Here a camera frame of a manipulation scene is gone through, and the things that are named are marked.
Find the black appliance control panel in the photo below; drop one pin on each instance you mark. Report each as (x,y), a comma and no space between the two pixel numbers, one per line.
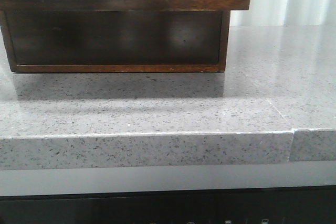
(261,205)

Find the dark wooden drawer cabinet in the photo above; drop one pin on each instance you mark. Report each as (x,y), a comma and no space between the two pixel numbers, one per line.
(225,37)

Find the white pleated curtain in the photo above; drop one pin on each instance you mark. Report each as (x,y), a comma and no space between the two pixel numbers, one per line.
(285,12)

